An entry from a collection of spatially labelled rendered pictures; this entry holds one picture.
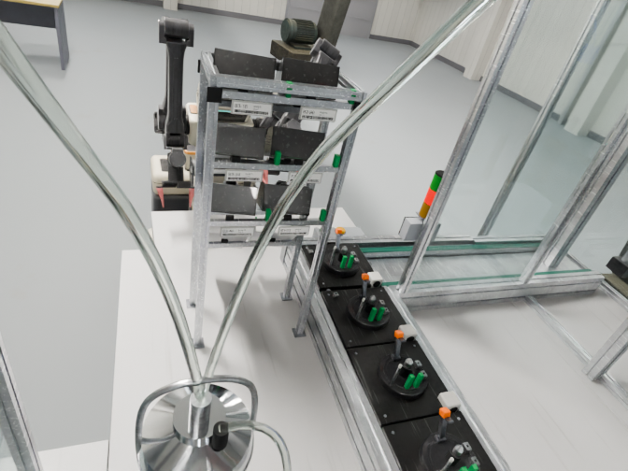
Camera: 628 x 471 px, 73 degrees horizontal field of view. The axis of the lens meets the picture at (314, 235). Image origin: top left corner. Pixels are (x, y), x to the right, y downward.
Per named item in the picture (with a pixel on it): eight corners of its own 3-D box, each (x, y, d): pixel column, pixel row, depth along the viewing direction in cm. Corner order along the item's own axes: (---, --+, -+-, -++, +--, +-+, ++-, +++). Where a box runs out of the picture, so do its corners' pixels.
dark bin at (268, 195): (254, 199, 140) (256, 177, 139) (293, 204, 143) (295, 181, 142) (261, 211, 113) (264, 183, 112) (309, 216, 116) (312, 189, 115)
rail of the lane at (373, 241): (279, 257, 171) (283, 235, 165) (459, 250, 202) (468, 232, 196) (282, 266, 167) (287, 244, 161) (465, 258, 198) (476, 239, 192)
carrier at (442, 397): (345, 353, 125) (356, 323, 119) (414, 344, 134) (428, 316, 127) (379, 429, 107) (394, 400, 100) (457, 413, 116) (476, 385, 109)
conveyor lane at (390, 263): (295, 266, 168) (299, 247, 162) (466, 259, 198) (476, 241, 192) (317, 321, 146) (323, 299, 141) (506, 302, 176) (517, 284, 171)
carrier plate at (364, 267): (299, 249, 163) (300, 244, 162) (355, 247, 172) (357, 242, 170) (318, 292, 145) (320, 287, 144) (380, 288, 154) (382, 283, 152)
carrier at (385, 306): (320, 295, 144) (327, 266, 137) (382, 291, 152) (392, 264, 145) (345, 351, 126) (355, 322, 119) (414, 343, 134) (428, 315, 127)
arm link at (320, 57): (337, 60, 166) (315, 42, 163) (344, 52, 161) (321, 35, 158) (291, 148, 154) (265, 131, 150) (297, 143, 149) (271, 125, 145)
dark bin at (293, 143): (260, 155, 131) (263, 131, 130) (302, 161, 134) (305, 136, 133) (269, 156, 104) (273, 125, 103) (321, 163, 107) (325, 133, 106)
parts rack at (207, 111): (185, 299, 142) (195, 48, 98) (290, 292, 155) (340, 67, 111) (191, 349, 127) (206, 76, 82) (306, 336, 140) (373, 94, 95)
